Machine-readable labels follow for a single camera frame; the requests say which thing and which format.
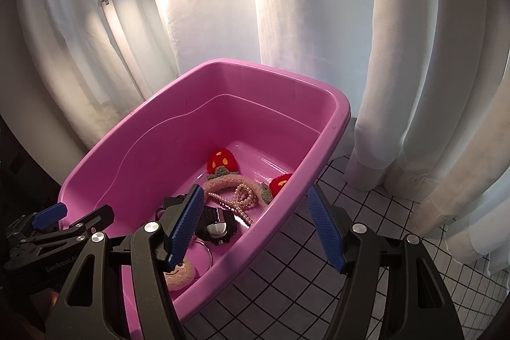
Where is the black wrist watch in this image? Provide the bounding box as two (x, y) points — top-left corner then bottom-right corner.
(157, 194), (240, 245)

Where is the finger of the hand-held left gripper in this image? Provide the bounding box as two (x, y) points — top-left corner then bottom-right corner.
(6, 202), (68, 243)
(24, 205), (115, 247)

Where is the pink fuzzy strawberry headband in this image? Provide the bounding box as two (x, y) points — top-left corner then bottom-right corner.
(201, 148), (293, 207)

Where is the sheer white curtain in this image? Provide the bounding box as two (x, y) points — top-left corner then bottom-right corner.
(12, 0), (423, 201)

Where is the pink plastic tub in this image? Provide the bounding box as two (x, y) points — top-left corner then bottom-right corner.
(58, 58), (351, 329)

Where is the white black checked sheet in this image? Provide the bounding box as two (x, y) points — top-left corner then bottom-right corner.
(187, 155), (510, 340)

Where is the pearl hair claw clip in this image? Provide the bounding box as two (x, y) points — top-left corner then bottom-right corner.
(208, 183), (259, 225)

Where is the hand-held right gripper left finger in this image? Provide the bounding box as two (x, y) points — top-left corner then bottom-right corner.
(48, 184), (206, 340)

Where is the thin silver bangle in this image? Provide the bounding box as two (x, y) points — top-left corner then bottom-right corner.
(190, 238), (213, 269)

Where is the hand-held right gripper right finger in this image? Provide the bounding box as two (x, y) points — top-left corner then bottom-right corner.
(307, 184), (465, 340)

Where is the cream curtain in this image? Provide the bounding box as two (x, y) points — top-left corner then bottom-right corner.
(410, 0), (510, 277)

